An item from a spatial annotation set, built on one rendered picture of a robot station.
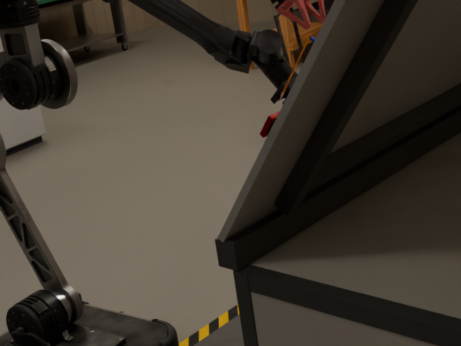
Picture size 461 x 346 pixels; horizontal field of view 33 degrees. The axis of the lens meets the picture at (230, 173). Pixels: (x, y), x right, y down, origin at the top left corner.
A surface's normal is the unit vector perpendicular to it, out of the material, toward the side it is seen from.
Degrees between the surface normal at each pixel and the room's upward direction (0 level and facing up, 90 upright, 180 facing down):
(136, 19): 90
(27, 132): 90
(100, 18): 90
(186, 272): 0
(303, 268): 0
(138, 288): 0
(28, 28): 90
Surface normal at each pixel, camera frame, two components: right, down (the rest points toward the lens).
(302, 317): -0.66, 0.32
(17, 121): 0.82, 0.07
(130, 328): -0.14, -0.94
